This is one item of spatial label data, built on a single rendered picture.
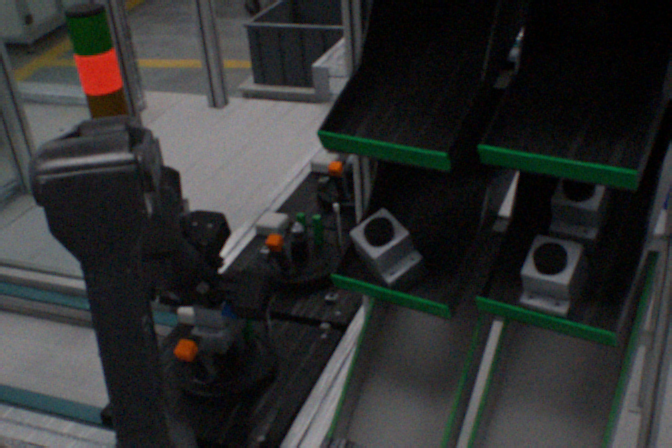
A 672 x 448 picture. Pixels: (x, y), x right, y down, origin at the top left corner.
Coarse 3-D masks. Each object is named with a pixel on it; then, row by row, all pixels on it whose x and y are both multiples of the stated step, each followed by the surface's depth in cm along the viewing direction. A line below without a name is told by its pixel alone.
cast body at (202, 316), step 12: (204, 312) 100; (216, 312) 99; (204, 324) 101; (216, 324) 100; (228, 324) 100; (240, 324) 104; (204, 336) 100; (216, 336) 99; (228, 336) 101; (204, 348) 101; (216, 348) 100; (228, 348) 101
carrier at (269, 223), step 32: (256, 224) 136; (288, 224) 138; (320, 224) 126; (256, 256) 130; (288, 256) 126; (320, 256) 125; (288, 288) 120; (320, 288) 121; (288, 320) 117; (320, 320) 115; (352, 320) 115
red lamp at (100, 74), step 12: (84, 60) 101; (96, 60) 101; (108, 60) 102; (84, 72) 102; (96, 72) 101; (108, 72) 102; (84, 84) 103; (96, 84) 102; (108, 84) 103; (120, 84) 104
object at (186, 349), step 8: (192, 336) 98; (200, 336) 97; (184, 344) 95; (192, 344) 95; (176, 352) 95; (184, 352) 95; (192, 352) 95; (192, 360) 96; (200, 360) 98; (192, 368) 98; (200, 368) 98; (200, 376) 99; (208, 376) 100
